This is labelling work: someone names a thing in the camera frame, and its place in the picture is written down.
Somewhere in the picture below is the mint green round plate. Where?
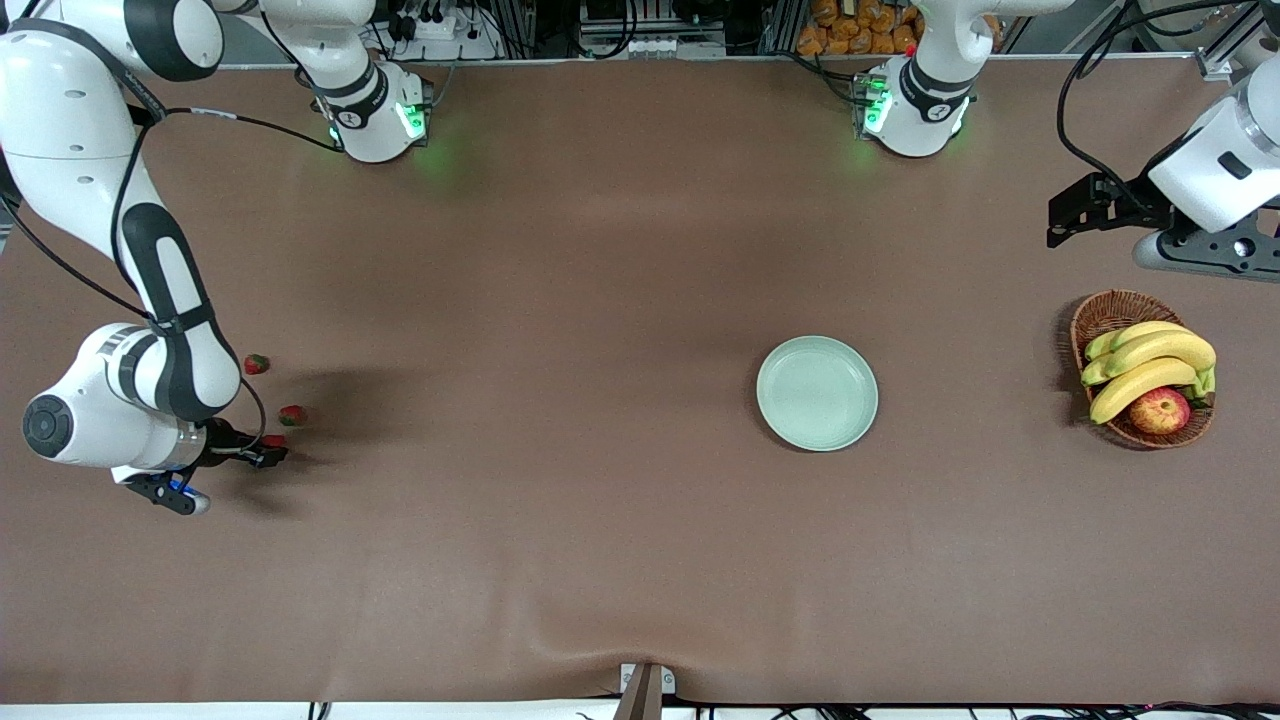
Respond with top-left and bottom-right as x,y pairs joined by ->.
756,336 -> 879,452

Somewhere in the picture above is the brown wicker basket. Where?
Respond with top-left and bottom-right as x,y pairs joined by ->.
1070,290 -> 1216,451

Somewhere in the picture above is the small greenish yellow banana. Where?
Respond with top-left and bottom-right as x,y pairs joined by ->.
1086,321 -> 1191,361

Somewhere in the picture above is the grey rounded background housing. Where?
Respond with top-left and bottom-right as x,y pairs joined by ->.
1135,0 -> 1256,41

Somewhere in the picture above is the red yellow apple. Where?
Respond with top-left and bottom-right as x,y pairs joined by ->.
1130,388 -> 1192,436

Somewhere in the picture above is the bag of orange snacks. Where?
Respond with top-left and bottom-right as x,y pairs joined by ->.
797,0 -> 923,57

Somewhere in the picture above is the brown table cover mat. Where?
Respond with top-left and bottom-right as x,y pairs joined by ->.
0,52 -> 1280,706

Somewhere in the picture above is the dark mounting bar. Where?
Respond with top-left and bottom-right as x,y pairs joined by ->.
612,668 -> 664,720

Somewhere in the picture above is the white power strip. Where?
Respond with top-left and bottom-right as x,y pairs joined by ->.
385,0 -> 501,59

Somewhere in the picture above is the black background equipment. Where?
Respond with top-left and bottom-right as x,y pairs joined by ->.
580,0 -> 731,36

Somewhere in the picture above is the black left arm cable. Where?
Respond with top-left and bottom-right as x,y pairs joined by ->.
1057,0 -> 1261,206

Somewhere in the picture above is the aluminium frame profile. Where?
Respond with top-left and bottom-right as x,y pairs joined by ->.
1195,20 -> 1251,81

